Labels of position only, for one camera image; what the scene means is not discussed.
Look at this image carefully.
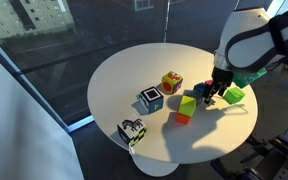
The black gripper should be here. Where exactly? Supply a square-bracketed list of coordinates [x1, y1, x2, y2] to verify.
[202, 66, 234, 106]

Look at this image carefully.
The blue block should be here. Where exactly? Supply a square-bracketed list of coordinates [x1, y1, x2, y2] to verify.
[193, 82, 208, 96]

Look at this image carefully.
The green block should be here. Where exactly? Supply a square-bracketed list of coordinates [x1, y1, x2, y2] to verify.
[222, 86, 246, 105]

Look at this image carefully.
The lime yellow block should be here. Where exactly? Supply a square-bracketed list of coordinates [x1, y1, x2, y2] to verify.
[178, 94, 197, 118]

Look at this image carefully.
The orange block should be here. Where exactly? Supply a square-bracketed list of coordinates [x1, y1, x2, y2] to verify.
[175, 112, 192, 126]

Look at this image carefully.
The colourful soft cube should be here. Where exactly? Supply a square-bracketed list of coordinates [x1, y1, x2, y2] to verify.
[161, 70, 184, 95]

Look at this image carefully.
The black white square-print cube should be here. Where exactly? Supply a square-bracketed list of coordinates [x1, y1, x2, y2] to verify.
[136, 86, 165, 115]

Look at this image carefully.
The black clamp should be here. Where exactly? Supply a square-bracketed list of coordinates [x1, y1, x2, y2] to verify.
[240, 134, 276, 164]

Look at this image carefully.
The zebra checkered soft cube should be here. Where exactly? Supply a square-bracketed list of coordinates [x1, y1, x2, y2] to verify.
[116, 117, 148, 156]

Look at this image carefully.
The beige building outside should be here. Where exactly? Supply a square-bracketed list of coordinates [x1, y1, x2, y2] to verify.
[0, 0, 76, 38]

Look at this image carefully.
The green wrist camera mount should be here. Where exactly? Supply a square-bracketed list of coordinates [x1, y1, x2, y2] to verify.
[232, 67, 268, 90]

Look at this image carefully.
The dark window frame post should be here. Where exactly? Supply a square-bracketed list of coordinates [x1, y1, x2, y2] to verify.
[163, 0, 172, 44]

